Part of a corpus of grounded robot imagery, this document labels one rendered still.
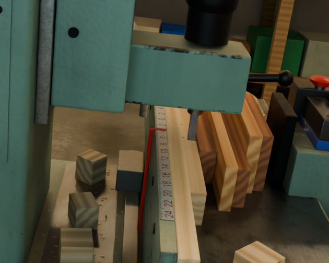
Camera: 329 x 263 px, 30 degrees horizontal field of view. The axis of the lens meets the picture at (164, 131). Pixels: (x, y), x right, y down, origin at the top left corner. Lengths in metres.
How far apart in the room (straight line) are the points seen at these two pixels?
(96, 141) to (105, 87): 2.42
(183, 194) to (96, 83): 0.15
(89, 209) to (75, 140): 2.27
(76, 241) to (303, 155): 0.29
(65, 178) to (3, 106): 0.34
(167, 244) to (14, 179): 0.21
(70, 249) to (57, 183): 0.23
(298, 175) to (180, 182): 0.18
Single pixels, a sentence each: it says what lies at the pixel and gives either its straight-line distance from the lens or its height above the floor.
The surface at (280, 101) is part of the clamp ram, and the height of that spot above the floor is 0.99.
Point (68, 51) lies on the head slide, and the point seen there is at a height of 1.06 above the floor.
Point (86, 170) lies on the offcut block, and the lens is 0.93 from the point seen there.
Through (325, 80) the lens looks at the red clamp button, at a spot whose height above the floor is 1.02.
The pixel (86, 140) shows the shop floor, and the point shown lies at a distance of 3.07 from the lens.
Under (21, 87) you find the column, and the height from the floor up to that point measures 1.03.
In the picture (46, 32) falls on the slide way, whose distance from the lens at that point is 0.63.
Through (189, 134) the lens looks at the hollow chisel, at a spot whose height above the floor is 0.96.
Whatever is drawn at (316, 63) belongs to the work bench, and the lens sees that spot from 3.78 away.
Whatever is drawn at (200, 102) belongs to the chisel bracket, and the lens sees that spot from 0.69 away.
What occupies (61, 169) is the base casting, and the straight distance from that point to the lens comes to 0.97.
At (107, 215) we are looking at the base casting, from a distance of 0.86.
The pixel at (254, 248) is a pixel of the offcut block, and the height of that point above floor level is 0.93.
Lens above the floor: 1.24
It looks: 22 degrees down
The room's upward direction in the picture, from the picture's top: 8 degrees clockwise
